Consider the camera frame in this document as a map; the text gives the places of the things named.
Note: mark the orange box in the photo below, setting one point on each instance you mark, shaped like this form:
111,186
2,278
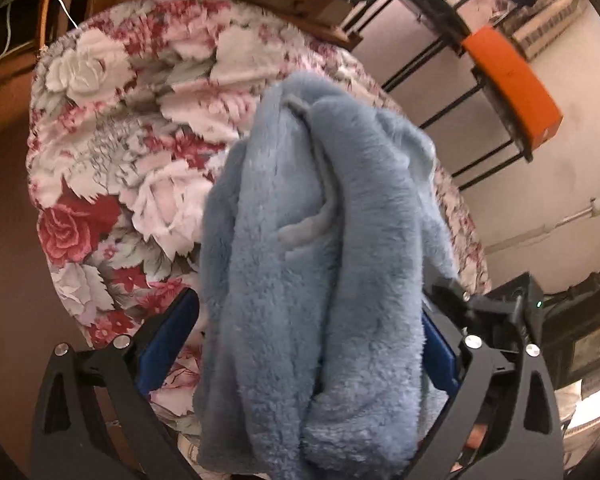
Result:
515,80

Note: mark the blue fleece zip jacket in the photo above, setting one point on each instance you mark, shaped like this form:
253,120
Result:
290,285

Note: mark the black metal side table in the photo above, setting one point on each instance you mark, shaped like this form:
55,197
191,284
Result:
440,12

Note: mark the framed picture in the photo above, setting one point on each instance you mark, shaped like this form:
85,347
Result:
597,352

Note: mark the white pillow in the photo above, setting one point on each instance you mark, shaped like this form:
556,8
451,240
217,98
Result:
590,425

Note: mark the floral printed blanket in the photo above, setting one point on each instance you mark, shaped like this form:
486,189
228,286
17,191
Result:
130,135

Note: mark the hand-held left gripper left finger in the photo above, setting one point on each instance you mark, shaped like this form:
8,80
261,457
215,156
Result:
170,345

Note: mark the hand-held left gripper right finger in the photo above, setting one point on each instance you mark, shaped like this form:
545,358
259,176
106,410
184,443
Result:
442,360

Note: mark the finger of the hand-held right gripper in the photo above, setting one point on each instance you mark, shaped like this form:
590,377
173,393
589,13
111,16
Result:
447,300

